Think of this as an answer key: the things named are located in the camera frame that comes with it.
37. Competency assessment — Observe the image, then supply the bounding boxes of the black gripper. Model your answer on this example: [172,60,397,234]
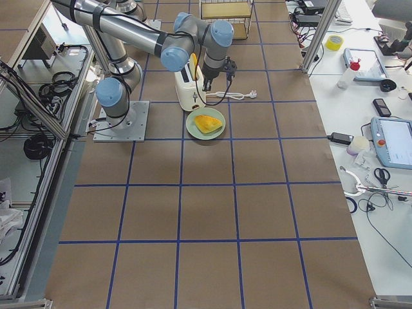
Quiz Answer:
[201,55,237,91]

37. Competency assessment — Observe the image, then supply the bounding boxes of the white toaster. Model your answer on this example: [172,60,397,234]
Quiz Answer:
[174,62,206,112]

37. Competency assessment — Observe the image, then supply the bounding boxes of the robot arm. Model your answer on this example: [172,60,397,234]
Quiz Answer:
[109,0,147,22]
[53,1,237,129]

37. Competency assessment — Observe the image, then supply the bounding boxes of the toast slice in toaster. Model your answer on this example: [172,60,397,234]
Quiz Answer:
[189,53,198,81]

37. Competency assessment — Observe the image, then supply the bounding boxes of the green plate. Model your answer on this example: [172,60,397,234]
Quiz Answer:
[185,108,226,140]

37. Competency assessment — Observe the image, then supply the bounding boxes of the triangular golden bread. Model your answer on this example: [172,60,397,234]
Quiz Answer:
[194,115,223,134]

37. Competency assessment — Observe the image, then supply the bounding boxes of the yellow tape roll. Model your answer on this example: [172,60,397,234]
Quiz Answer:
[325,35,344,52]

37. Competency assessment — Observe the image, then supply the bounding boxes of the red capped bottle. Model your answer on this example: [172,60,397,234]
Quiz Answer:
[337,59,361,89]

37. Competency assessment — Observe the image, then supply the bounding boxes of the black power adapter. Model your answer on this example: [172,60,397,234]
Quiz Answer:
[327,132,353,145]

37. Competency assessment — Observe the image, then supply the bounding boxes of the blue teach pendant far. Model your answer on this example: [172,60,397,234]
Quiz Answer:
[343,48,388,82]

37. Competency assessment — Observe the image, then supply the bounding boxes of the blue teach pendant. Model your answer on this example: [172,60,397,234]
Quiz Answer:
[371,117,411,170]
[343,48,388,82]

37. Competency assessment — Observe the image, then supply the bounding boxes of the blue teach pendant near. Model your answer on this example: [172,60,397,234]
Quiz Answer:
[371,117,411,170]

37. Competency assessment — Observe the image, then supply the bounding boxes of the black scissors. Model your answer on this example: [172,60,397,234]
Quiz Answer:
[373,167,391,189]

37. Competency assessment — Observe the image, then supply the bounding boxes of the white power cord with plug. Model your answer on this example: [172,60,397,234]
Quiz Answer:
[204,89,259,101]

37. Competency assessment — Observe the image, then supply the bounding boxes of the wire basket with checked cloth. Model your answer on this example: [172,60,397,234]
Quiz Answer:
[199,0,254,40]

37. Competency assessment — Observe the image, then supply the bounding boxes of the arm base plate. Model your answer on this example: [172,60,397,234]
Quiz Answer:
[93,100,149,143]

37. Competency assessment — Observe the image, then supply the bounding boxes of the aluminium frame post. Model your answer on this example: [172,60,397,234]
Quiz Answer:
[301,0,341,73]

